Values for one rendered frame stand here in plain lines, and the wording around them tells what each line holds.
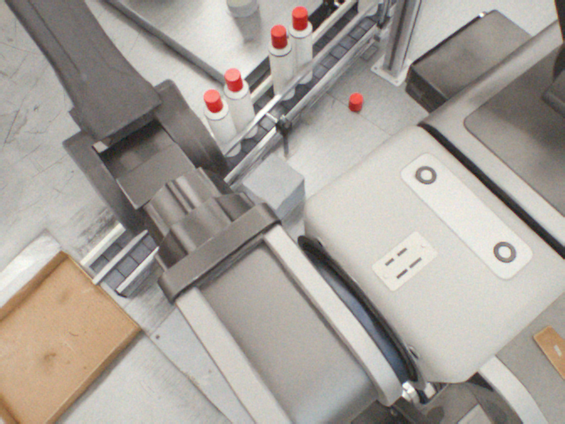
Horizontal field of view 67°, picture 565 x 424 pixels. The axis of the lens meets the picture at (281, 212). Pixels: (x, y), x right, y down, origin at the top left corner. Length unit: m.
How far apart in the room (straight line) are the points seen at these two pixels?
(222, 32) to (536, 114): 1.02
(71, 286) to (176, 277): 0.83
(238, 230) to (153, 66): 1.05
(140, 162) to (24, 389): 0.81
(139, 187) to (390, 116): 0.87
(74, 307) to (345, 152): 0.72
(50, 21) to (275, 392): 0.29
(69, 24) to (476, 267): 0.31
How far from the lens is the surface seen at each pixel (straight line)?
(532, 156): 0.30
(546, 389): 1.96
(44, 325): 1.10
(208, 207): 0.30
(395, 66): 1.17
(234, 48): 1.20
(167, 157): 0.34
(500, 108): 0.31
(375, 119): 1.12
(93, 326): 1.05
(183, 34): 1.27
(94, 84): 0.36
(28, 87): 1.42
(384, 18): 1.17
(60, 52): 0.36
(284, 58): 0.96
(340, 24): 1.23
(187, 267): 0.27
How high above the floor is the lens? 1.76
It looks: 69 degrees down
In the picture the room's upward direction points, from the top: 11 degrees counter-clockwise
